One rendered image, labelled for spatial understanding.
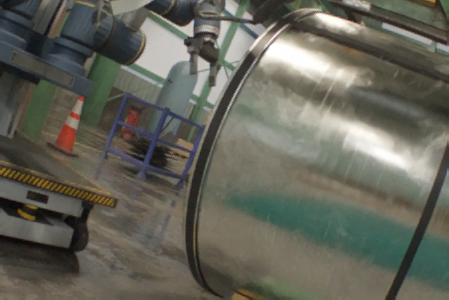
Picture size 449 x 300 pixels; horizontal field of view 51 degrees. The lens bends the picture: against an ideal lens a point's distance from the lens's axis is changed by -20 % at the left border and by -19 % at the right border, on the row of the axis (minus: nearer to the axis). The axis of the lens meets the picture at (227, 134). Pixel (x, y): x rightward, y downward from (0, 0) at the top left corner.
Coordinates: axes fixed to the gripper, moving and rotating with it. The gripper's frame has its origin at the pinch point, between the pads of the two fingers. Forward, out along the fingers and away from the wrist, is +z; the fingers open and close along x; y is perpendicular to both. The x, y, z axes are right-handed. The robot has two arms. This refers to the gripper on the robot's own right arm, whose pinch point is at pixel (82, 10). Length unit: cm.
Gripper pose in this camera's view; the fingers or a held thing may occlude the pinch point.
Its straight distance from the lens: 161.8
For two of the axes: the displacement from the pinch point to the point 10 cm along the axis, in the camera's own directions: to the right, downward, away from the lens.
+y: -8.6, 1.1, 5.0
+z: 0.0, 9.8, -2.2
